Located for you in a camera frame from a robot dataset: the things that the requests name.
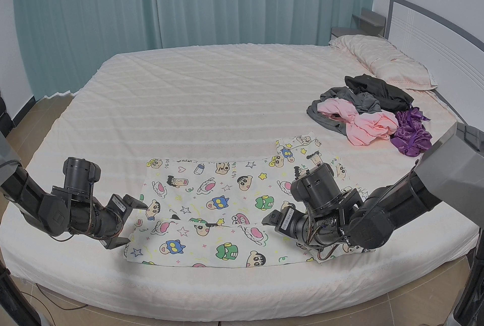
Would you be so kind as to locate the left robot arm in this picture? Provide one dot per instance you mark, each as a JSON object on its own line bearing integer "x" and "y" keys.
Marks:
{"x": 22, "y": 184}

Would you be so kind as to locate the dark grey garment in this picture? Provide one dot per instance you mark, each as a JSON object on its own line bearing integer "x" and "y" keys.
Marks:
{"x": 365, "y": 101}

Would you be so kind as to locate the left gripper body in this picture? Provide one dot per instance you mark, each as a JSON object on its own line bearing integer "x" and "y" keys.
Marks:
{"x": 111, "y": 218}

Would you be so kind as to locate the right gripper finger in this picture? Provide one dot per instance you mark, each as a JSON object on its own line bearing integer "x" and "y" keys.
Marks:
{"x": 271, "y": 219}

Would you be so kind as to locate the white printed pyjama top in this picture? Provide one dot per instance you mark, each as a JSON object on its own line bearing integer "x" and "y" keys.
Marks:
{"x": 211, "y": 203}

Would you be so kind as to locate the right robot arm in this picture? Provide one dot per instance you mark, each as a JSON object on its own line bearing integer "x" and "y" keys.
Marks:
{"x": 446, "y": 173}

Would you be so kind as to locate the black garment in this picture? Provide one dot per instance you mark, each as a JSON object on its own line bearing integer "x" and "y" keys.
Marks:
{"x": 382, "y": 92}

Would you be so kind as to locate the bed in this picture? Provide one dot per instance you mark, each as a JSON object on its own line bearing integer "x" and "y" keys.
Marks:
{"x": 227, "y": 90}

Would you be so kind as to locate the purple garment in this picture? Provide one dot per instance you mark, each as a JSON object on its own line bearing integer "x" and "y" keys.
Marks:
{"x": 410, "y": 135}

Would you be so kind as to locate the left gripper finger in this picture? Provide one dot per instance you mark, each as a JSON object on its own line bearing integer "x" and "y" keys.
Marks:
{"x": 140, "y": 205}

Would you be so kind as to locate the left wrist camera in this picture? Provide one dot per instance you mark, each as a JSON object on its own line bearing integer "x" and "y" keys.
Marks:
{"x": 113, "y": 242}

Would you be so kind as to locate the grey bedside table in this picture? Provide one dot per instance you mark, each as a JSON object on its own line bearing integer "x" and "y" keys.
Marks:
{"x": 370, "y": 16}

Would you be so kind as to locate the cream pillow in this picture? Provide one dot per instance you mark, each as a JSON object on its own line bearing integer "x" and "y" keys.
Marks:
{"x": 389, "y": 60}

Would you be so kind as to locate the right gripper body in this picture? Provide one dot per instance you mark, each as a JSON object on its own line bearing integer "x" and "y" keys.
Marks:
{"x": 293, "y": 224}

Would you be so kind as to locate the pink garment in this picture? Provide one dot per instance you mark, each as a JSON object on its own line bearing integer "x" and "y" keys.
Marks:
{"x": 363, "y": 128}

